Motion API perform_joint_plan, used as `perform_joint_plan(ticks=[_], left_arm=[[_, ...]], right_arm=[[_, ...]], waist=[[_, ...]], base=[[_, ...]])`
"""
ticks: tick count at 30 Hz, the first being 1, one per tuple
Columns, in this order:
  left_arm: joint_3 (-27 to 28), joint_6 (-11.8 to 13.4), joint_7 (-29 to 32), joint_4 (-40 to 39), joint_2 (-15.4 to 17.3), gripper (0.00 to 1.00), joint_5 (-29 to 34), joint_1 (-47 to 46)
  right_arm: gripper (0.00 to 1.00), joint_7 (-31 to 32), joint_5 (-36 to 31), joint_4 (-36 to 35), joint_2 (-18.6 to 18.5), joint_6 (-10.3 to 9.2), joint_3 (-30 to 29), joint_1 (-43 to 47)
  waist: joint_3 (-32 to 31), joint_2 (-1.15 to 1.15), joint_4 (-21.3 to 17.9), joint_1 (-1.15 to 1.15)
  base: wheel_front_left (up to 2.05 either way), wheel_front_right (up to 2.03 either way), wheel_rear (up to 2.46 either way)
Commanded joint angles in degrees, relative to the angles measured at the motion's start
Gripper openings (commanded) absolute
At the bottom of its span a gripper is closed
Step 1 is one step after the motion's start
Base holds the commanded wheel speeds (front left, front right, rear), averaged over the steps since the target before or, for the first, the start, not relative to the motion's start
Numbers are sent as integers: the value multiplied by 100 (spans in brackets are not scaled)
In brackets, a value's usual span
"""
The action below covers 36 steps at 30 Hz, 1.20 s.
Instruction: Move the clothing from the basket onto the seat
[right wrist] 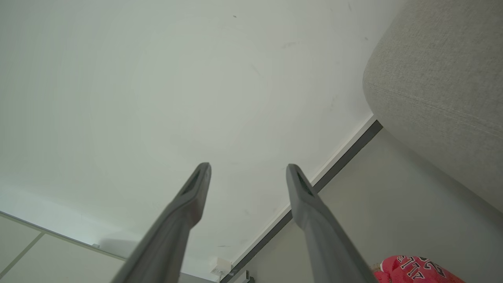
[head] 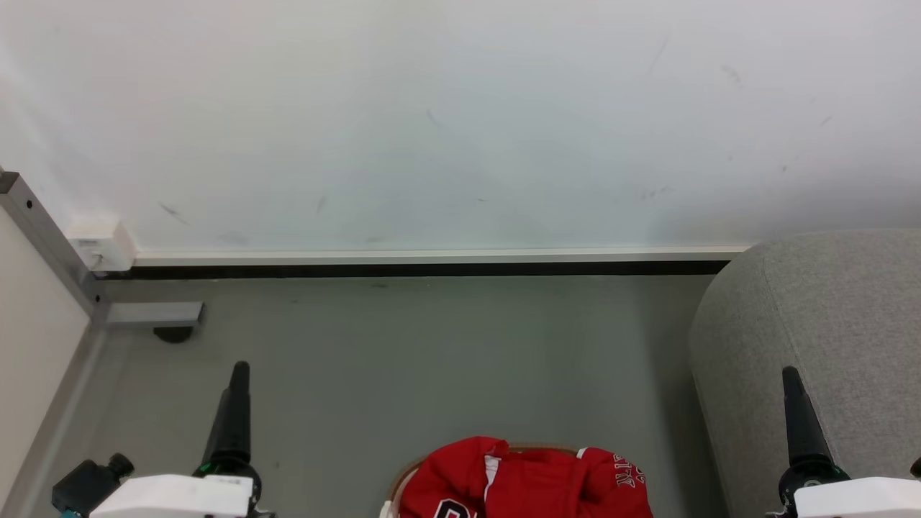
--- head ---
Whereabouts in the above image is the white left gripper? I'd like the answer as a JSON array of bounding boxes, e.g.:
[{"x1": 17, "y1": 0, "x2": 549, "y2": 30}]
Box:
[{"x1": 89, "y1": 362, "x2": 263, "y2": 518}]

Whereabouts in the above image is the white and black baseboard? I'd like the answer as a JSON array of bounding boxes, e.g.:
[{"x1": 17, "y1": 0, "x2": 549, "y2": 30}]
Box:
[{"x1": 108, "y1": 246, "x2": 754, "y2": 281}]

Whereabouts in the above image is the red jersey with lettering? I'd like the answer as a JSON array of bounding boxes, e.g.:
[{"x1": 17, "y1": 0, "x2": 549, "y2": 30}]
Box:
[{"x1": 398, "y1": 436, "x2": 654, "y2": 518}]

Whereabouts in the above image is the grey metal frame post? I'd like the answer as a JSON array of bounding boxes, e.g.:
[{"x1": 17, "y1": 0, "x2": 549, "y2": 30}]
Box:
[{"x1": 0, "y1": 169, "x2": 110, "y2": 326}]

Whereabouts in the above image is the white wall socket box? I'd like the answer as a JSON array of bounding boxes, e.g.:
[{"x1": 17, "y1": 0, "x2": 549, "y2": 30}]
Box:
[{"x1": 67, "y1": 219, "x2": 137, "y2": 273}]

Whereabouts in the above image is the white laundry basket brown rim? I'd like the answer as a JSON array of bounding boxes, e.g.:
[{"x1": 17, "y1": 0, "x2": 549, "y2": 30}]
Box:
[{"x1": 379, "y1": 444, "x2": 598, "y2": 518}]

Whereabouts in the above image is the grey metal foot plate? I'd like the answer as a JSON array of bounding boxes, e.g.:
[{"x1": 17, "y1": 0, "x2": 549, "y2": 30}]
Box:
[{"x1": 106, "y1": 301, "x2": 206, "y2": 327}]

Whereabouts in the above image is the grey fabric sofa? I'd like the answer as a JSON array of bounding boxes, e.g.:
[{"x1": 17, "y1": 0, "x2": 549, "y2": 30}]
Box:
[{"x1": 687, "y1": 229, "x2": 921, "y2": 518}]

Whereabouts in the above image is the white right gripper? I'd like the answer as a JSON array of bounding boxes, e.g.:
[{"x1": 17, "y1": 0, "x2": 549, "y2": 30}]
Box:
[{"x1": 766, "y1": 366, "x2": 921, "y2": 518}]

